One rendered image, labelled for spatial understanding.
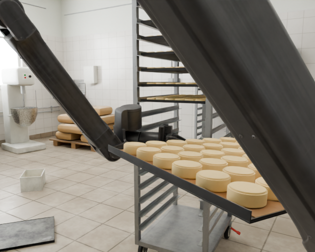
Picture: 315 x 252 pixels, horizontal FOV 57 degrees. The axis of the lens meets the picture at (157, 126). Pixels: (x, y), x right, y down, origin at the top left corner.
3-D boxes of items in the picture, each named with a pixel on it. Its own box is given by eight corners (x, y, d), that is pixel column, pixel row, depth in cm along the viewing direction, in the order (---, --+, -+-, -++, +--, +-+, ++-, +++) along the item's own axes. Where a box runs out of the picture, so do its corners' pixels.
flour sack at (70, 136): (71, 141, 514) (70, 132, 512) (54, 139, 534) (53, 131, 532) (98, 135, 576) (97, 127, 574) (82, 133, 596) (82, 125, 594)
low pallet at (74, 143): (49, 145, 537) (49, 139, 535) (80, 137, 606) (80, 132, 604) (100, 152, 479) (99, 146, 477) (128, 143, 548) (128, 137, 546)
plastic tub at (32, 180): (25, 183, 336) (25, 169, 334) (46, 181, 341) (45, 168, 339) (20, 192, 307) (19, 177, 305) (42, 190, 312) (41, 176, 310)
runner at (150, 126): (141, 132, 174) (141, 127, 174) (137, 132, 175) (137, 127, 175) (181, 120, 231) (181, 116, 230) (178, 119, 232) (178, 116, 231)
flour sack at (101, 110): (67, 114, 530) (67, 106, 527) (82, 112, 567) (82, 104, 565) (100, 116, 499) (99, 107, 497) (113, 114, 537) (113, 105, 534)
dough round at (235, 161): (239, 174, 51) (240, 162, 51) (214, 168, 54) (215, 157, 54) (252, 169, 55) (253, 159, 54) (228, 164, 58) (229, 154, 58)
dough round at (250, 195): (256, 195, 40) (258, 181, 40) (273, 210, 35) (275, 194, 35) (221, 194, 40) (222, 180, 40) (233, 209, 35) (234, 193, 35)
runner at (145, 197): (142, 203, 181) (142, 199, 180) (138, 203, 182) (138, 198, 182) (181, 174, 237) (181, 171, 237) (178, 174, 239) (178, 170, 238)
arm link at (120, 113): (95, 149, 80) (110, 160, 73) (91, 109, 76) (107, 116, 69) (132, 139, 86) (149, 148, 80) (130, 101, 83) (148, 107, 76)
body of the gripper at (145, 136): (168, 159, 82) (143, 156, 84) (170, 123, 81) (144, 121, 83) (164, 164, 76) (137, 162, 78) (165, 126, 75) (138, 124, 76)
